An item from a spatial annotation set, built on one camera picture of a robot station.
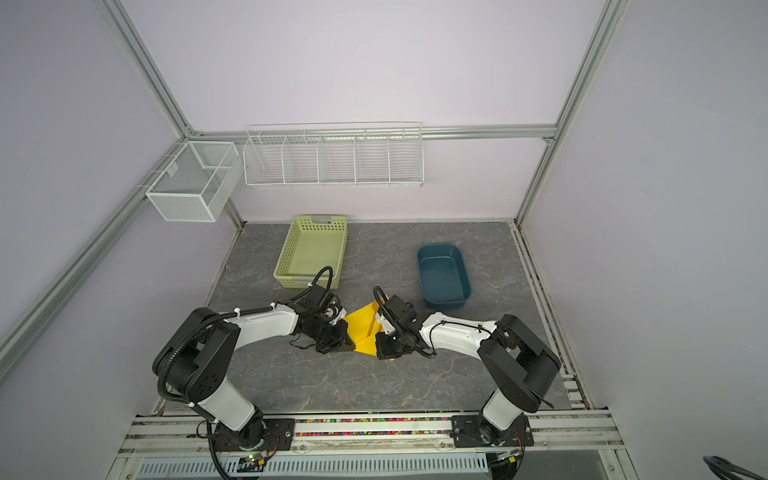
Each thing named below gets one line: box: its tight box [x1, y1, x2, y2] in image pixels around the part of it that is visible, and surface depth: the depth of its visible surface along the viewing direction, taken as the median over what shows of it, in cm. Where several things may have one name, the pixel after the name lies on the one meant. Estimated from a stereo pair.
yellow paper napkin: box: [344, 300, 385, 357], surface depth 94 cm
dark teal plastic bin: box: [418, 244, 472, 307], surface depth 107 cm
